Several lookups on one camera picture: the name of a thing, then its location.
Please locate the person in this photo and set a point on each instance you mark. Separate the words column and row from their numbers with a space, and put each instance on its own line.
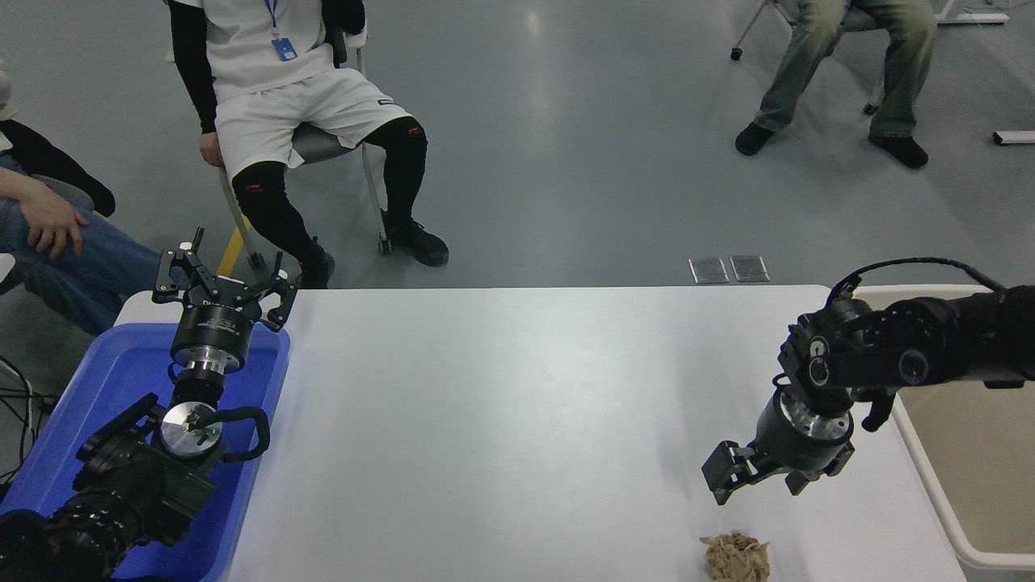
column 808, row 56
column 267, row 105
column 89, row 267

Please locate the silver floor plate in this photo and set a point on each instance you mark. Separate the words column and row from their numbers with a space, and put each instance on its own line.
column 749, row 268
column 709, row 271

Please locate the person's forearm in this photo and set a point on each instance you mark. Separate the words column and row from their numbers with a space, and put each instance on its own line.
column 14, row 187

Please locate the grey metal-legged chair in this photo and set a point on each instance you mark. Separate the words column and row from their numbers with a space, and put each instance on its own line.
column 319, row 145

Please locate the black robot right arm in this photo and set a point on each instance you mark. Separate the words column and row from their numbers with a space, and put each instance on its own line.
column 930, row 339

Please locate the blue badge card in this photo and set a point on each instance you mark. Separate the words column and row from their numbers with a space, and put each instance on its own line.
column 284, row 49

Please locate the grey chair seat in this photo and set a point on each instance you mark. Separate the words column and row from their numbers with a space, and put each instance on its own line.
column 73, row 192

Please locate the person's hand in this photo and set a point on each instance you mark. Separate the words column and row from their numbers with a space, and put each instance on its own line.
column 57, row 226
column 212, row 149

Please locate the white floor bar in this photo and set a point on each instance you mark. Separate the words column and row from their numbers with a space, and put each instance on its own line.
column 974, row 17
column 1015, row 137

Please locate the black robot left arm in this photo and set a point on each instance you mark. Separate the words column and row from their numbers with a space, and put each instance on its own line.
column 137, row 485

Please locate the blue plastic tray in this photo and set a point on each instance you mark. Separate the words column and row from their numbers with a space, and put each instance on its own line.
column 105, row 380

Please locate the tan paper ball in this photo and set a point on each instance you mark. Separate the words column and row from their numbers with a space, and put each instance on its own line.
column 736, row 559

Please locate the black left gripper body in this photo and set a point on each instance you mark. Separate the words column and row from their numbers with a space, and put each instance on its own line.
column 214, row 327

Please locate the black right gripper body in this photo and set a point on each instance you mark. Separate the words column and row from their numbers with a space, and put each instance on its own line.
column 796, row 449

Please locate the large pale bin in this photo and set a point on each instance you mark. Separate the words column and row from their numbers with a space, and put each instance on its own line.
column 978, row 485

